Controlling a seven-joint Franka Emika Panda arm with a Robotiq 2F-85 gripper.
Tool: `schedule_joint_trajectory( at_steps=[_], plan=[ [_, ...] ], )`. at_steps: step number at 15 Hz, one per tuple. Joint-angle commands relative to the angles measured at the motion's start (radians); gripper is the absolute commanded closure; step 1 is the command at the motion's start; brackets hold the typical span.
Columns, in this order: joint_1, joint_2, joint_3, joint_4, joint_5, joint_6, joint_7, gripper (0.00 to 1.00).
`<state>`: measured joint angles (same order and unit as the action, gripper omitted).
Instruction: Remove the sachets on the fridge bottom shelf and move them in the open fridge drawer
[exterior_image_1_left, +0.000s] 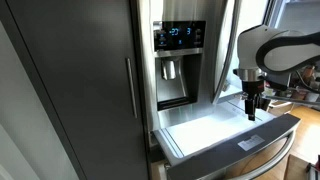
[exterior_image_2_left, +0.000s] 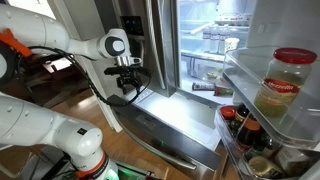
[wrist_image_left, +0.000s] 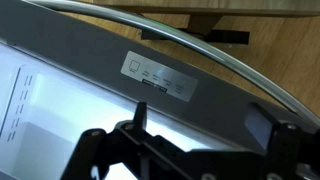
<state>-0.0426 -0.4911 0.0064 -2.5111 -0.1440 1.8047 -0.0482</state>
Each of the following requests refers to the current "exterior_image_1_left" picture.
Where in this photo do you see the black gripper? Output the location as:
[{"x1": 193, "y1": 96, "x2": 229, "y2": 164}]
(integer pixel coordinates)
[{"x1": 242, "y1": 80, "x2": 267, "y2": 121}]

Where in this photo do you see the stainless steel fridge drawer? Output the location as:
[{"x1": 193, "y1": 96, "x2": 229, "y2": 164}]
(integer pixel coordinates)
[{"x1": 153, "y1": 99, "x2": 300, "y2": 180}]

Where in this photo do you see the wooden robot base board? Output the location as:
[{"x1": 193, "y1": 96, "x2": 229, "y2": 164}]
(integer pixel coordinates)
[{"x1": 284, "y1": 155, "x2": 320, "y2": 180}]

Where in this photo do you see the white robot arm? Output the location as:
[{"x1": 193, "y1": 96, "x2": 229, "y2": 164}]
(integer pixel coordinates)
[{"x1": 233, "y1": 24, "x2": 320, "y2": 121}]

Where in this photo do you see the stainless steel fridge left door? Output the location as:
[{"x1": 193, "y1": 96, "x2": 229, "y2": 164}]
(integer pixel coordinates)
[{"x1": 137, "y1": 0, "x2": 242, "y2": 132}]

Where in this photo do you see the white label sticker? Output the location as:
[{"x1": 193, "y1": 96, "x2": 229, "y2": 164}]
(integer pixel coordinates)
[{"x1": 238, "y1": 135, "x2": 264, "y2": 151}]

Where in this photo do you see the water and ice dispenser recess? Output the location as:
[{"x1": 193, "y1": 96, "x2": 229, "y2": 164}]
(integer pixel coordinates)
[{"x1": 155, "y1": 54, "x2": 202, "y2": 111}]

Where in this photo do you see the black dispenser control panel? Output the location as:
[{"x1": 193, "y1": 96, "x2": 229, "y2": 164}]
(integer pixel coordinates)
[{"x1": 153, "y1": 21, "x2": 206, "y2": 52}]

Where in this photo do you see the dark grey tall cabinet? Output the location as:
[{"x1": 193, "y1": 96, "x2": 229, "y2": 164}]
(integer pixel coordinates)
[{"x1": 1, "y1": 0, "x2": 149, "y2": 180}]

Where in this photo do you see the curved drawer handle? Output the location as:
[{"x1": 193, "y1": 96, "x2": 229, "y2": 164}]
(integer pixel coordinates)
[{"x1": 227, "y1": 132, "x2": 295, "y2": 180}]

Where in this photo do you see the curved fridge door handle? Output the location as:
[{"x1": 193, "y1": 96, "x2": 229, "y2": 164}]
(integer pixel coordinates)
[{"x1": 212, "y1": 0, "x2": 242, "y2": 104}]

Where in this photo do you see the slim metal cabinet handle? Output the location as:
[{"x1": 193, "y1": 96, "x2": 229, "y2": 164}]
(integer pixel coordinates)
[{"x1": 125, "y1": 58, "x2": 138, "y2": 118}]

